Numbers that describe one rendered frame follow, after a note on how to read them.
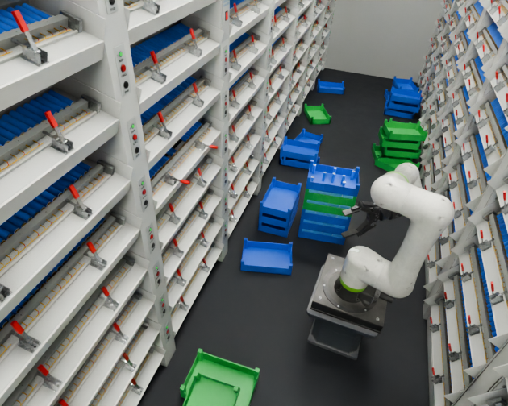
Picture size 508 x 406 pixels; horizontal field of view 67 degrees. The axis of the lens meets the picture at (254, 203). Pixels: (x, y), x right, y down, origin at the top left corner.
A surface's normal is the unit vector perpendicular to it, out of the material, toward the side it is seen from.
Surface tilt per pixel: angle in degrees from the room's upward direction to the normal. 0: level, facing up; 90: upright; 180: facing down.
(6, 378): 18
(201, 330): 0
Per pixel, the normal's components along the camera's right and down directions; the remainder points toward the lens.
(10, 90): 0.89, 0.46
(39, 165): 0.34, -0.66
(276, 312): 0.05, -0.77
